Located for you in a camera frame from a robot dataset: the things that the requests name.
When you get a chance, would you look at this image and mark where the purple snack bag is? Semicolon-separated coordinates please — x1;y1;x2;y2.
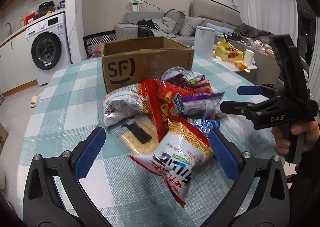
160;67;224;119

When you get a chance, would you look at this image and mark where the blue snack packet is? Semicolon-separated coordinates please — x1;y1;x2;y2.
187;118;220;135

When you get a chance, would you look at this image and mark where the white red noodle snack bag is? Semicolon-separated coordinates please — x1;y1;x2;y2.
129;116;213;207

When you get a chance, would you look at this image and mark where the red corn snack bag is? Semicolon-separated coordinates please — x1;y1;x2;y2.
142;79;213;141

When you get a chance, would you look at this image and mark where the clear cracker pack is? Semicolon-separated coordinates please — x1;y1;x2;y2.
109;115;159;155

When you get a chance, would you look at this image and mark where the silver snack bag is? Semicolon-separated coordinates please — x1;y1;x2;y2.
103;83;149;128

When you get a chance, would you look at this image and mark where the right hand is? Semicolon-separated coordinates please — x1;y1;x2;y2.
272;120;319;154

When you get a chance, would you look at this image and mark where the white side table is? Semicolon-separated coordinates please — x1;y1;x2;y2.
213;39;280;84

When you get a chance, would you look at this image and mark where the white paper roll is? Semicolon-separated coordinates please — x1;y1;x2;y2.
244;49;255;67

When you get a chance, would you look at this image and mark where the yellow plastic bag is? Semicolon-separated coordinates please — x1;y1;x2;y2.
215;39;244;63

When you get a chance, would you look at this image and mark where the white cylindrical bin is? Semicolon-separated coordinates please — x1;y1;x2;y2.
194;26;215;59

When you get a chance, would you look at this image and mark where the grey cushion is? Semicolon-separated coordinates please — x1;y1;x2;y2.
178;16;205;37

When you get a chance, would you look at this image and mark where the grey sofa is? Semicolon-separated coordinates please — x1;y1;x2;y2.
115;0;242;45

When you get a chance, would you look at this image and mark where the teal plaid tablecloth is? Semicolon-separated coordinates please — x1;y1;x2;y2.
17;53;293;227

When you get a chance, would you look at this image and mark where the beige slipper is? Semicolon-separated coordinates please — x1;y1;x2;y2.
30;92;43;108

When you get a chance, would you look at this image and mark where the grey jacket on sofa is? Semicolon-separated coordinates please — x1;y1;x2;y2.
151;17;176;38

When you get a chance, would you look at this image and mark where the SF cardboard box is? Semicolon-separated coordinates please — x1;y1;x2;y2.
102;37;194;93

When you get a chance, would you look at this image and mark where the black patterned basket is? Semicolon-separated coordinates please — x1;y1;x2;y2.
83;30;116;59

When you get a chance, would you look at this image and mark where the pink cloth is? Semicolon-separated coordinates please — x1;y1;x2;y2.
91;44;103;58

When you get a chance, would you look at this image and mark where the white washing machine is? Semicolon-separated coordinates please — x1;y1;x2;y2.
25;11;72;85

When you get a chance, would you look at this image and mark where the black pot on washer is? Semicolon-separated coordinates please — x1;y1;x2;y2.
38;1;55;16

